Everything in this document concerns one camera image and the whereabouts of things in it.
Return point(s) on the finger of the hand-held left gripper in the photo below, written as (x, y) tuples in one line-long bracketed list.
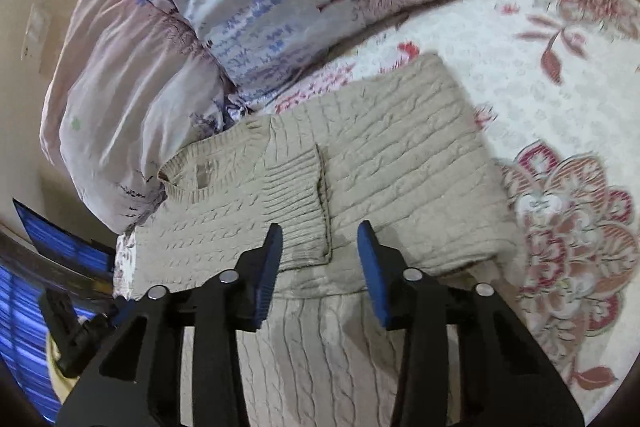
[(67, 332)]

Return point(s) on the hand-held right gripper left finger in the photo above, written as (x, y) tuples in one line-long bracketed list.
[(267, 269)]

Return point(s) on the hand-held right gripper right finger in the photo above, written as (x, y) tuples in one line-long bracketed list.
[(372, 277)]

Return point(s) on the window with blue blinds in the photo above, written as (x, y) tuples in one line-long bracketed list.
[(20, 332)]

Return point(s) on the white floral bed sheet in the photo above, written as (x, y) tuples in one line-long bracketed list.
[(505, 72)]

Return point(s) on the white wall switch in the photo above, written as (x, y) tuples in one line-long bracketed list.
[(34, 32)]

